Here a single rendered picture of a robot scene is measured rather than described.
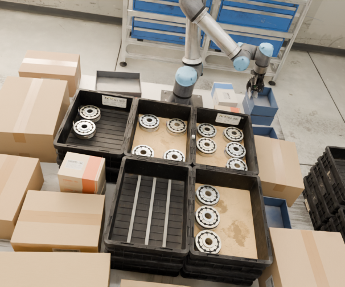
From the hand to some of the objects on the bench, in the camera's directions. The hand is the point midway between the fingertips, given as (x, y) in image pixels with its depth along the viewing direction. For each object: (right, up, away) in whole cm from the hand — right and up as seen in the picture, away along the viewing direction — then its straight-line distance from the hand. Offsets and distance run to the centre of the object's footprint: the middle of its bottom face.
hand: (250, 96), depth 195 cm
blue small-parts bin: (+6, -10, +11) cm, 16 cm away
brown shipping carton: (-92, -67, -62) cm, 130 cm away
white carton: (-16, -2, +14) cm, 21 cm away
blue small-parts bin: (-2, -66, -44) cm, 79 cm away
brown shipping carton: (+2, -47, -26) cm, 54 cm away
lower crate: (-29, -70, -53) cm, 92 cm away
